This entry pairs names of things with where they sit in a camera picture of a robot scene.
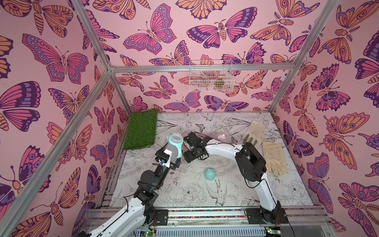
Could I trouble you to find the mint bottle handle ring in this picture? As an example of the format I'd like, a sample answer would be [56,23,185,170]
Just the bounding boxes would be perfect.
[166,134,184,159]

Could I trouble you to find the pink bottle cap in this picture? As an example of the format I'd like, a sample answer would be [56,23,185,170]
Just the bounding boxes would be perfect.
[217,134,228,143]

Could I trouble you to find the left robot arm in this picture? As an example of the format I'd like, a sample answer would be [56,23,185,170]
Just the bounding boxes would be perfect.
[77,144,182,237]

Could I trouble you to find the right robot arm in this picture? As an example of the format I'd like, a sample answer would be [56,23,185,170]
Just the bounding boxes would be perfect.
[183,132,281,219]

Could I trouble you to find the mint bottle cap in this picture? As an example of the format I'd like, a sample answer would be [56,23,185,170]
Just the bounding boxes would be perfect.
[204,168,216,181]

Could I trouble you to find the green artificial grass mat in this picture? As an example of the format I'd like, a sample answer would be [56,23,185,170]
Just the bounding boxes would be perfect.
[123,109,159,150]

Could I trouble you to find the beige glove green fingers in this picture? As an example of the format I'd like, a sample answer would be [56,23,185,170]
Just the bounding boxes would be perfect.
[242,121,268,148]

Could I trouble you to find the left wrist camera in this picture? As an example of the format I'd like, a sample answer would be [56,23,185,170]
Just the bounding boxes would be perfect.
[159,149,173,168]

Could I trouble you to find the white wire basket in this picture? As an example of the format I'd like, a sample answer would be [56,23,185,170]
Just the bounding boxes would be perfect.
[188,64,235,93]

